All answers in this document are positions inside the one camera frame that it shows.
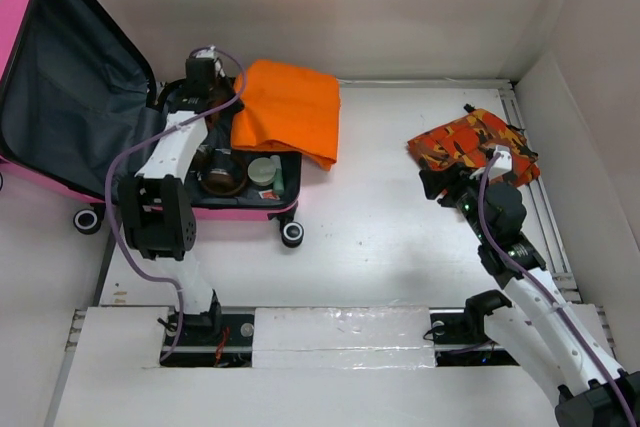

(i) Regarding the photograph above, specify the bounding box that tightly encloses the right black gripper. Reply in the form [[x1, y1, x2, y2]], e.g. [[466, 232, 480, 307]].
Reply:
[[418, 161, 492, 243]]

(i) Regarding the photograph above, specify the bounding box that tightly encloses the pink hard-shell suitcase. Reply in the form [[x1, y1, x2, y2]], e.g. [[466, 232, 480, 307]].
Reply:
[[1, 0, 304, 248]]

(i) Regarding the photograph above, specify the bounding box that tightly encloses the aluminium rail right side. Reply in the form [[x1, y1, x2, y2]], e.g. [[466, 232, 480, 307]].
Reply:
[[499, 80, 583, 304]]

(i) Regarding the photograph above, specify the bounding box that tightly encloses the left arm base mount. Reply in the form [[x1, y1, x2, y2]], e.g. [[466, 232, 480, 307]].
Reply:
[[158, 308, 256, 369]]

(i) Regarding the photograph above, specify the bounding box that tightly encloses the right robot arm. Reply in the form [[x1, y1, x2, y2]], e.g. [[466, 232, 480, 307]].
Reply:
[[419, 167, 639, 426]]

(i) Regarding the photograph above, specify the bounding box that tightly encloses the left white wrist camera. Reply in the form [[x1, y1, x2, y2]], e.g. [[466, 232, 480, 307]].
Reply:
[[195, 45, 226, 78]]

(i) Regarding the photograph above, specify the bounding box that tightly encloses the orange camouflage garment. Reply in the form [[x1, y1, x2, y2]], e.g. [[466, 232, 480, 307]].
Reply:
[[407, 104, 540, 187]]

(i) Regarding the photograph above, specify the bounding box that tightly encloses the small red white packet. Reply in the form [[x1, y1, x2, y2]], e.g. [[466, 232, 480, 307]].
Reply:
[[259, 190, 280, 200]]

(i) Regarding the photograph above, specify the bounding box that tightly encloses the green tube white cap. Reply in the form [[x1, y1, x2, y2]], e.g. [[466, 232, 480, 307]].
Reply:
[[270, 155, 285, 196]]

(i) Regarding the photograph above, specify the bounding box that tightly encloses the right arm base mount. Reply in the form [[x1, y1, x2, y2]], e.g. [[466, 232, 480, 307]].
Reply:
[[423, 290, 518, 367]]

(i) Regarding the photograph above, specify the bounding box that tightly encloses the orange cloth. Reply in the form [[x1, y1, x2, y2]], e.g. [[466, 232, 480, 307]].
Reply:
[[231, 59, 341, 171]]

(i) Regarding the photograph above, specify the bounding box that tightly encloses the round pale green jar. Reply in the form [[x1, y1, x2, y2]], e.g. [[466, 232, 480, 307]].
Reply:
[[247, 157, 277, 187]]

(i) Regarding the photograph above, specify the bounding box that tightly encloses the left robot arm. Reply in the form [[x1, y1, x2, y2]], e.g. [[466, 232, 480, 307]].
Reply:
[[105, 49, 234, 344]]

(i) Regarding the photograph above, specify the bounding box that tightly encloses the brown over-ear headphones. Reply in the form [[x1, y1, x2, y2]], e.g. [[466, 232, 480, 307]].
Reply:
[[191, 144, 248, 197]]

